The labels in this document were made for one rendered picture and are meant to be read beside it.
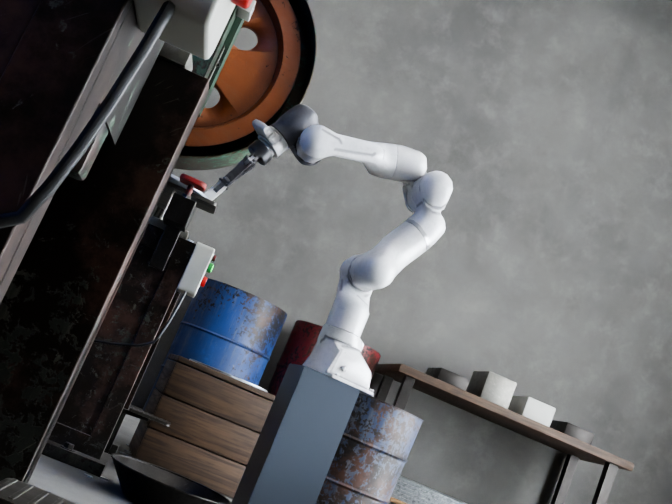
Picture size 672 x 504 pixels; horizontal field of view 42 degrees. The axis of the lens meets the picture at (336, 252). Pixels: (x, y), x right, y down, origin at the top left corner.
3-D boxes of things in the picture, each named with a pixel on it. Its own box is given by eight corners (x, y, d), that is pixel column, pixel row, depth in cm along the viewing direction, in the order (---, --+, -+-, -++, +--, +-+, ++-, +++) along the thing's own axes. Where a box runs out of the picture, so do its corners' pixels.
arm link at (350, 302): (342, 336, 274) (372, 264, 278) (365, 339, 256) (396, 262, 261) (311, 322, 270) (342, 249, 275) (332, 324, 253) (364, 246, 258)
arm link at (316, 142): (388, 148, 279) (292, 132, 272) (406, 135, 261) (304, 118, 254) (384, 182, 278) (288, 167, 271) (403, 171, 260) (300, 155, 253)
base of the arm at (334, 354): (359, 393, 270) (376, 351, 272) (380, 398, 252) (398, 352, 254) (294, 365, 265) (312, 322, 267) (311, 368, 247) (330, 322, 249)
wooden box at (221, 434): (232, 485, 319) (269, 395, 326) (250, 505, 283) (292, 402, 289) (128, 445, 311) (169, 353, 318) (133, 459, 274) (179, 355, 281)
